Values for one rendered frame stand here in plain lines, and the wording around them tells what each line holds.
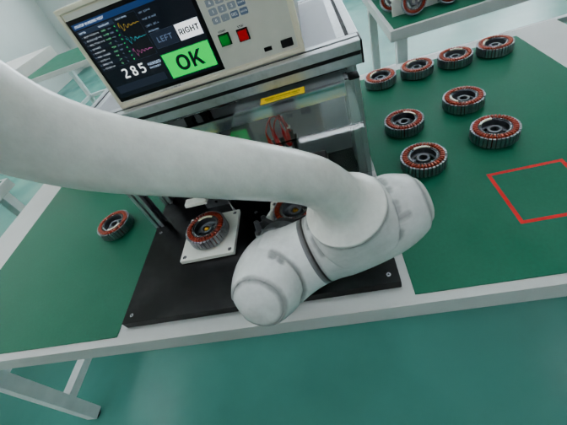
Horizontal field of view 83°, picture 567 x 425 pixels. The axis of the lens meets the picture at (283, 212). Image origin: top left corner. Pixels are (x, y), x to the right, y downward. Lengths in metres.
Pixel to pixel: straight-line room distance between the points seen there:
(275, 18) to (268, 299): 0.52
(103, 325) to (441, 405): 1.11
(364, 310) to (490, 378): 0.83
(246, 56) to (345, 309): 0.55
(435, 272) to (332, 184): 0.43
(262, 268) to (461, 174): 0.62
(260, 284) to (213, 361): 1.25
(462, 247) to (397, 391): 0.77
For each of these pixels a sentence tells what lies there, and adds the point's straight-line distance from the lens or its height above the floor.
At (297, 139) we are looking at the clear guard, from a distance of 0.54.
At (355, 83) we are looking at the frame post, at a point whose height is 1.04.
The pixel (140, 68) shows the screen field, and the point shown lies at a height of 1.18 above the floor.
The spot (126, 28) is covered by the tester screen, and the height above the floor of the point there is 1.26.
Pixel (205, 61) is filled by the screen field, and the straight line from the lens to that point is 0.75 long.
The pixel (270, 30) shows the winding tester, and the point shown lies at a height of 1.17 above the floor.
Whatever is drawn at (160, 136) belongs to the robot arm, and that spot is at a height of 1.25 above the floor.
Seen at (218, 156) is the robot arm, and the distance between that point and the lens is 0.26.
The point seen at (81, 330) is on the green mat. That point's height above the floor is 0.75.
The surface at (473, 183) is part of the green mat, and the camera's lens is 0.88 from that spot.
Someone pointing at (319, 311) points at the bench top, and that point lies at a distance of 0.69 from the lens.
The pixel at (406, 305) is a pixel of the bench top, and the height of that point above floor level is 0.75.
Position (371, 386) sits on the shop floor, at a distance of 1.40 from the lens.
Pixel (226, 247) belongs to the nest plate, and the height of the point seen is 0.78.
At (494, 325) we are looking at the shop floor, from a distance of 1.52.
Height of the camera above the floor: 1.35
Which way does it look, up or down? 43 degrees down
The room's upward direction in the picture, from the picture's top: 23 degrees counter-clockwise
